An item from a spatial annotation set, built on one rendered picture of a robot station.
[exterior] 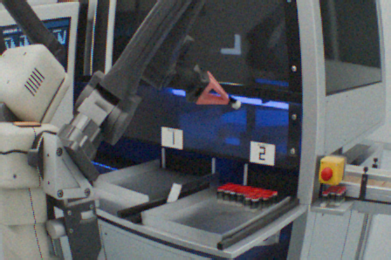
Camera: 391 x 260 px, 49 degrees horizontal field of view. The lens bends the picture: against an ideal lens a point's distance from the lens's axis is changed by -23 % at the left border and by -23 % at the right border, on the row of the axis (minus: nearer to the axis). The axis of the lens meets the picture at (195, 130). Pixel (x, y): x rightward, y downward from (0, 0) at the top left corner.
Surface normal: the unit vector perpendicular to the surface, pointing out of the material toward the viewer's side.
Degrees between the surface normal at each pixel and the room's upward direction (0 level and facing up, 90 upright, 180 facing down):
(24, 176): 90
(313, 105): 90
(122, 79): 89
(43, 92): 90
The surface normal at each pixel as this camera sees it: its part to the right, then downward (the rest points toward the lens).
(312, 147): -0.62, 0.16
